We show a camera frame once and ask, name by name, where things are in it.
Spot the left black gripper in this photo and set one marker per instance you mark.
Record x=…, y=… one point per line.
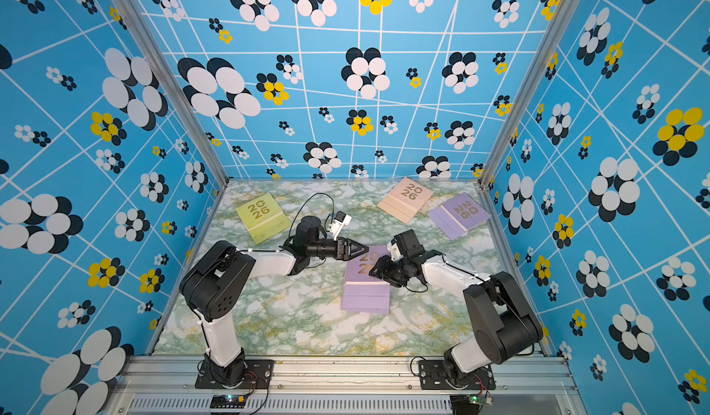
x=344, y=249

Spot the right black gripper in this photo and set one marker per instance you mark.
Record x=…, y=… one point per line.
x=383, y=271

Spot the purple calendar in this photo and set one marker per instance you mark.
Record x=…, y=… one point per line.
x=364, y=293
x=458, y=216

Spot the pink calendar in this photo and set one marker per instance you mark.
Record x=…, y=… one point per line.
x=406, y=200

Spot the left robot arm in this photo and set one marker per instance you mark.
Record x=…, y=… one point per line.
x=213, y=286

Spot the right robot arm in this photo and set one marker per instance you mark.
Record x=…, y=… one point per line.
x=504, y=324

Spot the green desk calendar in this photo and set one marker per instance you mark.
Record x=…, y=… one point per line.
x=263, y=218

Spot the right green circuit board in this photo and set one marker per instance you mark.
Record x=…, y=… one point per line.
x=469, y=405

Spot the green circuit board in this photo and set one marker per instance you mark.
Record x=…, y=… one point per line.
x=469, y=405
x=228, y=402

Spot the left green circuit board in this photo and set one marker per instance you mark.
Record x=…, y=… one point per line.
x=228, y=402

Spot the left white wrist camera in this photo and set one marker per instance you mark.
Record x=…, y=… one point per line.
x=338, y=222

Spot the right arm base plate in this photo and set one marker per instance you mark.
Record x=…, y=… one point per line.
x=444, y=375

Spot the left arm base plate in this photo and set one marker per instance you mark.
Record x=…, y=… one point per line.
x=243, y=374

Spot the aluminium front rail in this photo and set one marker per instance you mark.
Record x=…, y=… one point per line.
x=343, y=385

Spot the left aluminium corner post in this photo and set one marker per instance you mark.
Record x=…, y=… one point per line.
x=147, y=43

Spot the aluminium corner post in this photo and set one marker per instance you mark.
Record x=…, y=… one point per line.
x=550, y=41
x=147, y=43

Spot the right aluminium corner post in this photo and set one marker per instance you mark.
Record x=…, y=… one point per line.
x=550, y=41

